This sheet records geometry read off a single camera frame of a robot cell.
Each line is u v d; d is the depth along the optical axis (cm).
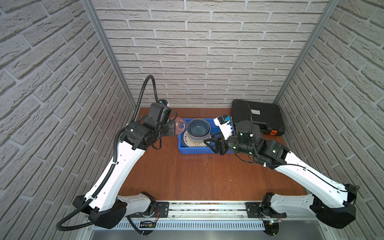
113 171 38
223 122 52
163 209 73
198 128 94
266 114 110
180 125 75
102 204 36
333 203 39
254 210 74
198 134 88
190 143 95
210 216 73
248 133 44
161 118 47
